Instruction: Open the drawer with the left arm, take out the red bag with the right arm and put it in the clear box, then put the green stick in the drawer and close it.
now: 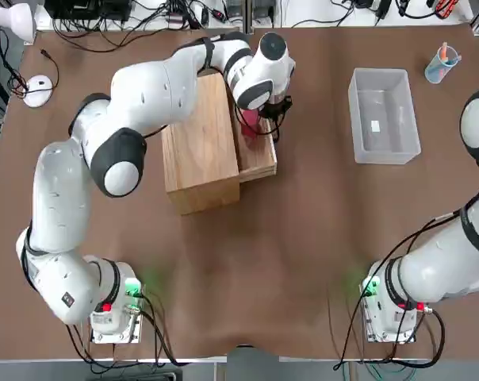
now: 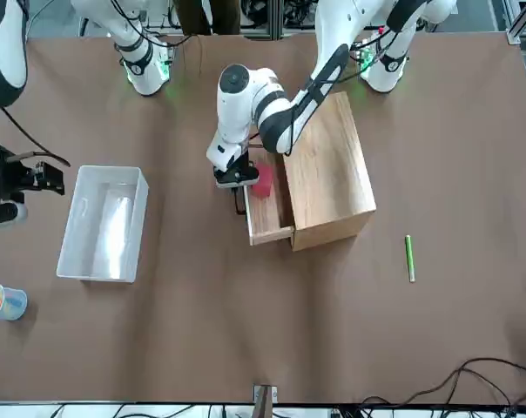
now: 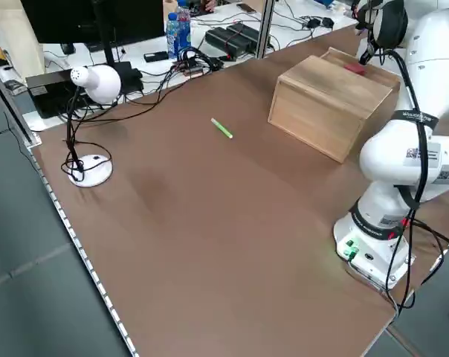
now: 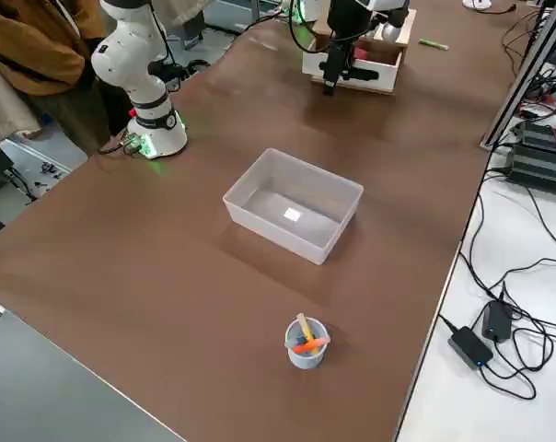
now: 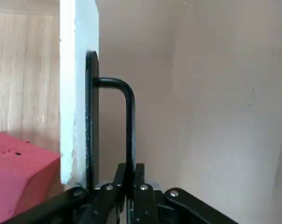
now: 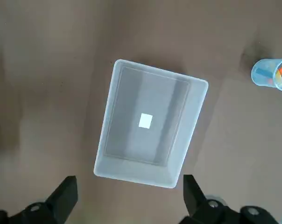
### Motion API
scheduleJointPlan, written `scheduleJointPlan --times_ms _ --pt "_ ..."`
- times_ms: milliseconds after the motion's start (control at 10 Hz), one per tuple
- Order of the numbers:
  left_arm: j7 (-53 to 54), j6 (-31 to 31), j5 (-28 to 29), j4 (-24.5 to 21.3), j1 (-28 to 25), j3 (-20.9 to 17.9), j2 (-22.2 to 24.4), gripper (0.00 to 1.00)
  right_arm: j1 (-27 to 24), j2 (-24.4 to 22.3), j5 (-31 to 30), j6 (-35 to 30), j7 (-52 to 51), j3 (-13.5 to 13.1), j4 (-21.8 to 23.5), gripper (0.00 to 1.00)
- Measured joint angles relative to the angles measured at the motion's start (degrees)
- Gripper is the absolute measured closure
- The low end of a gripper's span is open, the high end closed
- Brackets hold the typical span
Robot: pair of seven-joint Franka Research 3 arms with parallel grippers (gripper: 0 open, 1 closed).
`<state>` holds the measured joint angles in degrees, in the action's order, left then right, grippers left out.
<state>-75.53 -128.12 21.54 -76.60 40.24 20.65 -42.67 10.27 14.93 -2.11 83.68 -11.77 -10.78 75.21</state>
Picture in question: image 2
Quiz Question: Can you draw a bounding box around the clear plastic box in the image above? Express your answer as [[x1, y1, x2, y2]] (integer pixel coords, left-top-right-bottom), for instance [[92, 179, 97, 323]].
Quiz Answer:
[[56, 164, 151, 284]]

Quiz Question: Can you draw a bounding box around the green stick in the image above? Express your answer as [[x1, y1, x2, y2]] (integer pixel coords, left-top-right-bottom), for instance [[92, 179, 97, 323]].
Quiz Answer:
[[404, 234, 417, 283]]

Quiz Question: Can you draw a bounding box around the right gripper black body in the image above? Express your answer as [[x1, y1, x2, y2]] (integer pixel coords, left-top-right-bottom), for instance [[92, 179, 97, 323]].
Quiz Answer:
[[0, 150, 37, 202]]

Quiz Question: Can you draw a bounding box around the aluminium frame post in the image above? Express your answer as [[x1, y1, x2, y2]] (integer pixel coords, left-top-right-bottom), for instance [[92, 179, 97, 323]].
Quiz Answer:
[[253, 384, 278, 418], [506, 0, 526, 44]]

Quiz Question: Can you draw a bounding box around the long black cable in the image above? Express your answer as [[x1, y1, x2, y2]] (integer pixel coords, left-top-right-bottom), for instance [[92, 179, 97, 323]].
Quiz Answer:
[[358, 357, 526, 408]]

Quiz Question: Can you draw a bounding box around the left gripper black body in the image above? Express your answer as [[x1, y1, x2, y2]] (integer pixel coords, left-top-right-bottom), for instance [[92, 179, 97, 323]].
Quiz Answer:
[[213, 150, 260, 188]]

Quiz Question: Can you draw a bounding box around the small green circuit board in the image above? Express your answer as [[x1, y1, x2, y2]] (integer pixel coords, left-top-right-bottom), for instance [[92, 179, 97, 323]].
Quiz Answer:
[[356, 41, 375, 71]]

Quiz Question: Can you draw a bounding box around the person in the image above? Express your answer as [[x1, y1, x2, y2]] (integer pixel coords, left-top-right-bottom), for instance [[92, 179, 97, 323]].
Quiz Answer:
[[175, 0, 242, 37]]

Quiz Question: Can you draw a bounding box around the wooden drawer cabinet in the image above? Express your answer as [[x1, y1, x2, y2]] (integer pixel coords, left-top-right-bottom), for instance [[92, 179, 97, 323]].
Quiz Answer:
[[281, 91, 377, 253]]

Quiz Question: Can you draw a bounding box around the wooden drawer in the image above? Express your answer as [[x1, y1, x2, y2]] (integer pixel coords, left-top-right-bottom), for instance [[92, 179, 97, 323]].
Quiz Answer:
[[233, 147, 297, 246]]

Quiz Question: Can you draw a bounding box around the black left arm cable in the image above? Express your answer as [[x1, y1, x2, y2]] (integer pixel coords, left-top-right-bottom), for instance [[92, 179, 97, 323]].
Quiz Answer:
[[284, 25, 403, 156]]

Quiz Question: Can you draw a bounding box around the black metal drawer handle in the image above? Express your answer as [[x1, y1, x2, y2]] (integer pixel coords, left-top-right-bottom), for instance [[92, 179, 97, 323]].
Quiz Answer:
[[233, 185, 248, 218]]

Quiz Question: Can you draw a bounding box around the clear plastic cup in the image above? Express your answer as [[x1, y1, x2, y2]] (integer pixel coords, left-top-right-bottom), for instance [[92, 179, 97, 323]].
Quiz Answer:
[[0, 282, 28, 322]]

